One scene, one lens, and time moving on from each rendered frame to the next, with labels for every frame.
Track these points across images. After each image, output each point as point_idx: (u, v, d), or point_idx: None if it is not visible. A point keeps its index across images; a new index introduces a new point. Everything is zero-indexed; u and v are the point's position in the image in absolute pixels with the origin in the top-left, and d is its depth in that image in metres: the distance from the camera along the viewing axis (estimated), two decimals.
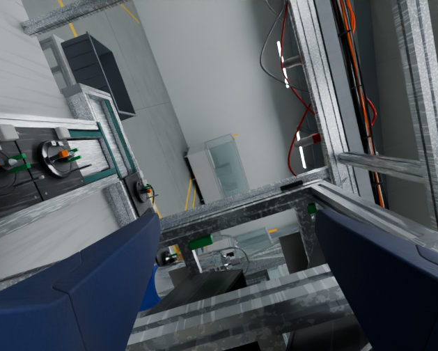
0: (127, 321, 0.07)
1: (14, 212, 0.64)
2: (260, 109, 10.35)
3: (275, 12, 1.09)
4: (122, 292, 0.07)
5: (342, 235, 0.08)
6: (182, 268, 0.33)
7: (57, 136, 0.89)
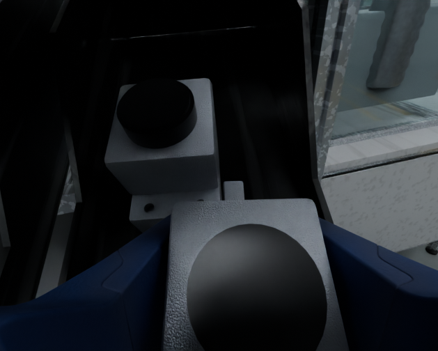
0: (162, 320, 0.07)
1: (71, 178, 0.67)
2: None
3: None
4: (159, 291, 0.07)
5: None
6: None
7: None
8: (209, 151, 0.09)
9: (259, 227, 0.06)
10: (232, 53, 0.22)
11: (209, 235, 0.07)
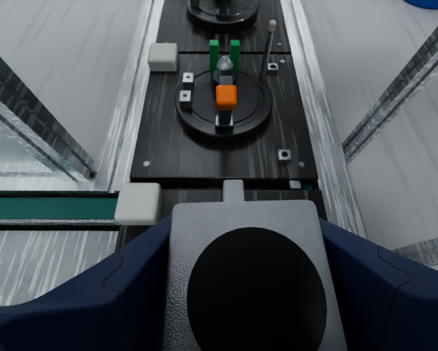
0: (162, 320, 0.07)
1: (281, 9, 0.48)
2: None
3: None
4: (159, 291, 0.07)
5: None
6: None
7: None
8: None
9: (259, 230, 0.06)
10: None
11: (209, 237, 0.07)
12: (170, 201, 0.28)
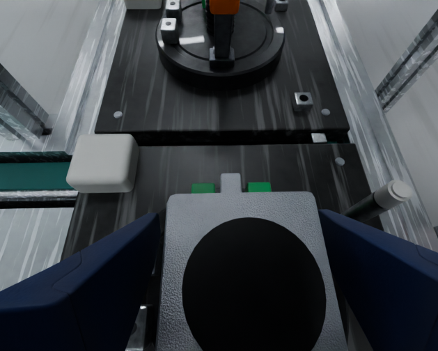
0: (127, 321, 0.07)
1: None
2: None
3: None
4: (122, 292, 0.07)
5: (342, 235, 0.08)
6: None
7: None
8: None
9: (257, 221, 0.06)
10: None
11: (206, 229, 0.06)
12: (150, 161, 0.21)
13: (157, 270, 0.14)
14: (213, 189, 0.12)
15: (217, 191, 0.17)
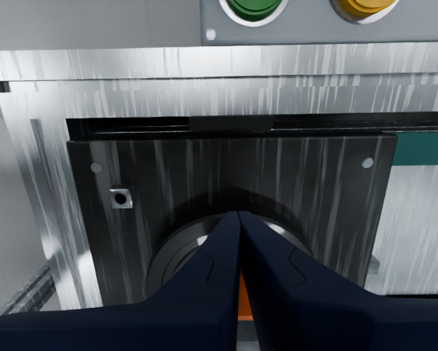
0: (237, 319, 0.07)
1: None
2: None
3: None
4: (237, 290, 0.07)
5: (244, 237, 0.08)
6: None
7: None
8: None
9: None
10: None
11: None
12: None
13: None
14: None
15: None
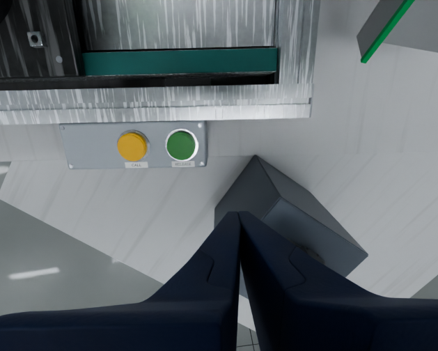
0: (237, 319, 0.07)
1: None
2: None
3: None
4: (237, 290, 0.07)
5: (244, 237, 0.08)
6: None
7: None
8: None
9: None
10: None
11: None
12: None
13: None
14: None
15: None
